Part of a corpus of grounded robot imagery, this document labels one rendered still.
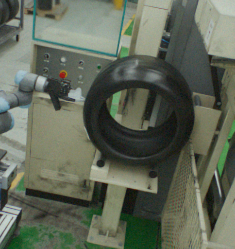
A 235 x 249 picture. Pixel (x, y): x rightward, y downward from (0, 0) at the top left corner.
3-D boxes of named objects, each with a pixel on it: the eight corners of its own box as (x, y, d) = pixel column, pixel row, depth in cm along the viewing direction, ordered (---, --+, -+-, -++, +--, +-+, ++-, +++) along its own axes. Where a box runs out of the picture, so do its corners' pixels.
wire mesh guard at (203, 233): (161, 214, 246) (187, 129, 213) (163, 215, 246) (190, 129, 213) (161, 348, 167) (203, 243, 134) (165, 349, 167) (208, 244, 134)
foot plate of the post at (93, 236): (92, 215, 276) (93, 211, 274) (126, 222, 276) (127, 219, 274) (86, 241, 252) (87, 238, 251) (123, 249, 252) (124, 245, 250)
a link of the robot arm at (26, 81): (18, 80, 184) (20, 66, 179) (39, 87, 184) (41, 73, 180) (12, 87, 177) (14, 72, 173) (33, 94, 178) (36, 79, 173)
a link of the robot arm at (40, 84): (34, 92, 177) (39, 86, 184) (42, 95, 177) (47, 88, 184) (36, 78, 173) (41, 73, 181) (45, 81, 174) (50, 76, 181)
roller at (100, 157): (113, 130, 213) (111, 135, 215) (107, 127, 212) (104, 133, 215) (106, 162, 182) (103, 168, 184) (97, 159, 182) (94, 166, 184)
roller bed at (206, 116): (180, 133, 226) (193, 92, 212) (202, 138, 226) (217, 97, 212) (181, 150, 209) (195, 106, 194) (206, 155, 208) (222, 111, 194)
